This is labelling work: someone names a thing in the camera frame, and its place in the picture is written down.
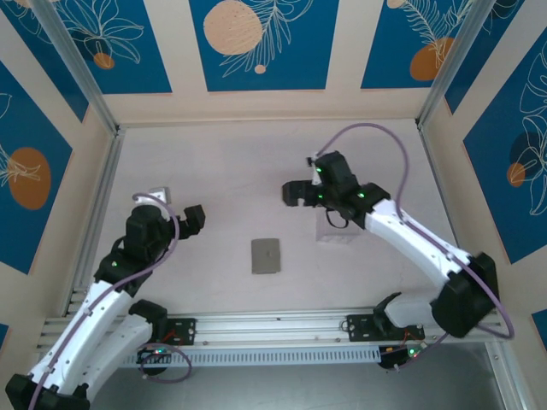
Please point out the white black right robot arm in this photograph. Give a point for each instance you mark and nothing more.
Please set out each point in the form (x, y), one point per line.
(406, 247)

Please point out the grey metal sheet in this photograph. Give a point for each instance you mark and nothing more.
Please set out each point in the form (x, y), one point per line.
(278, 388)

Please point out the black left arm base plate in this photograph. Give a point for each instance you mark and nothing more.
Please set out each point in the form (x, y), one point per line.
(188, 331)

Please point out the blue floral wall panel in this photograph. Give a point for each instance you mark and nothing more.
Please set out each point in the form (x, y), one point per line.
(42, 72)
(491, 55)
(299, 64)
(25, 230)
(491, 192)
(393, 64)
(128, 42)
(3, 337)
(540, 324)

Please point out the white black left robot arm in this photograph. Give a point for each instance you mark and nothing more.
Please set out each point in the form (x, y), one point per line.
(102, 318)

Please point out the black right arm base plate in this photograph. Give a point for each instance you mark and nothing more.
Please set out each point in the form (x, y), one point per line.
(359, 331)

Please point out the clear acrylic card stand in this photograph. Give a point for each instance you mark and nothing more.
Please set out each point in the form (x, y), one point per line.
(337, 237)

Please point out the black controller board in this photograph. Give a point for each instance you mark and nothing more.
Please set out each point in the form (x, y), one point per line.
(395, 361)
(149, 355)

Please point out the aluminium frame post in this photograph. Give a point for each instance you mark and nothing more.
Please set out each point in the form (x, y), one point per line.
(506, 376)
(79, 68)
(466, 64)

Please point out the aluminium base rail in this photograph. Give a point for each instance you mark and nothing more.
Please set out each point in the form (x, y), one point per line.
(278, 329)

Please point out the aluminium side rail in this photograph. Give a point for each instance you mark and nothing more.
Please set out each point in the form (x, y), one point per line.
(433, 162)
(102, 192)

